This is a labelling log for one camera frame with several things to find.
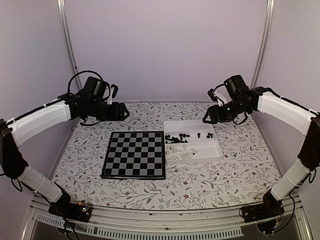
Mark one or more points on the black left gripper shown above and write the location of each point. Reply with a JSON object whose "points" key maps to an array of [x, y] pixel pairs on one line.
{"points": [[118, 113]]}

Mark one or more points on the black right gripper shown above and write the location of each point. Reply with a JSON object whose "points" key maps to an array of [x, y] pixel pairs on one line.
{"points": [[216, 116]]}

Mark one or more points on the white plastic tray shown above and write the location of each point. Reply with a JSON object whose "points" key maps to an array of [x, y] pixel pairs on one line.
{"points": [[209, 150]]}

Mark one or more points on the black grey chessboard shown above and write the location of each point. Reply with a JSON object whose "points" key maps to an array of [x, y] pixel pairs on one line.
{"points": [[136, 155]]}

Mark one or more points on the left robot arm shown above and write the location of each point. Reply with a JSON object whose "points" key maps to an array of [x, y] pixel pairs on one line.
{"points": [[95, 99]]}

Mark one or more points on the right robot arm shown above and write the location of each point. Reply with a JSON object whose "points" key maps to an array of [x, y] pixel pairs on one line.
{"points": [[233, 97]]}

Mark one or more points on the black chess pieces pile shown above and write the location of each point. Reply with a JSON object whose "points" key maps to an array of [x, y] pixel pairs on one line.
{"points": [[181, 138]]}

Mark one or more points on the white chess pieces pile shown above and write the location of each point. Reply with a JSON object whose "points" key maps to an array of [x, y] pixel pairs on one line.
{"points": [[175, 152]]}

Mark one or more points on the black piece far apart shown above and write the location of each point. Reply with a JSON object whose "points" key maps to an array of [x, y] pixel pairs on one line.
{"points": [[209, 135]]}

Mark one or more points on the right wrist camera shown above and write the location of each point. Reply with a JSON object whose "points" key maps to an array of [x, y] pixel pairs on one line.
{"points": [[216, 96]]}

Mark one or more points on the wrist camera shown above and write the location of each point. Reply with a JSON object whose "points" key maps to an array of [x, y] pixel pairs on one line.
{"points": [[112, 93], [216, 96]]}

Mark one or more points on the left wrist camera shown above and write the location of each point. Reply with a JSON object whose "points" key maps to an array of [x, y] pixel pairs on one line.
{"points": [[112, 93]]}

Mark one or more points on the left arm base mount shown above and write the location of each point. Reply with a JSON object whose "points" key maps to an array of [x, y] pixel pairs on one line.
{"points": [[78, 211]]}

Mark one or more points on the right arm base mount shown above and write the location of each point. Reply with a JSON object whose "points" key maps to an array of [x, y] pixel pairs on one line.
{"points": [[266, 217]]}

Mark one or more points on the aluminium front rail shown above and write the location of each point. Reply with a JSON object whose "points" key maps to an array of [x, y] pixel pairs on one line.
{"points": [[129, 224]]}

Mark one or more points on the right metal frame post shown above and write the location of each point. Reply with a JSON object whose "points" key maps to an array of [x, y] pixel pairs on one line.
{"points": [[270, 4]]}

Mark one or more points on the metal frame post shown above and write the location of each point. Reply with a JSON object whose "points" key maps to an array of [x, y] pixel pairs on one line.
{"points": [[270, 4], [62, 12]]}

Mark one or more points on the left metal frame post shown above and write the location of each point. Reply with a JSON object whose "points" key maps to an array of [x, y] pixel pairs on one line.
{"points": [[62, 12]]}

